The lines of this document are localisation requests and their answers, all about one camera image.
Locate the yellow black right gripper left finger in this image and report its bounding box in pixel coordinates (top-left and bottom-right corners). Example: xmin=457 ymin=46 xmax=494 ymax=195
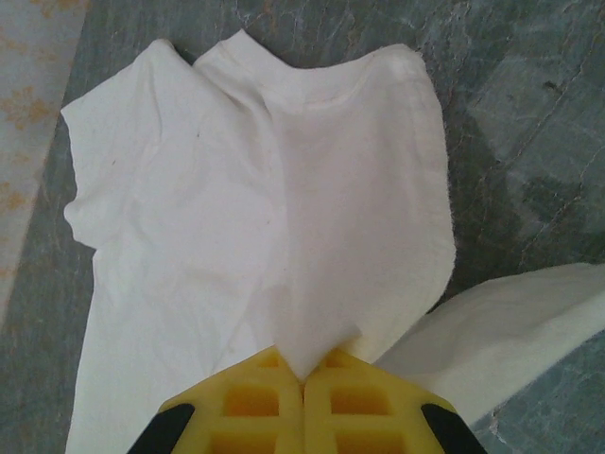
xmin=130 ymin=347 xmax=304 ymax=454

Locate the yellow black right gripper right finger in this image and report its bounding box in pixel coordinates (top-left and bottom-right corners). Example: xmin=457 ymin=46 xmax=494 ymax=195
xmin=303 ymin=347 xmax=491 ymax=454

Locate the white t-shirt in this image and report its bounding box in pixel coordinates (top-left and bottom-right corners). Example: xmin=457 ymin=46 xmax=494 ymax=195
xmin=60 ymin=30 xmax=605 ymax=454

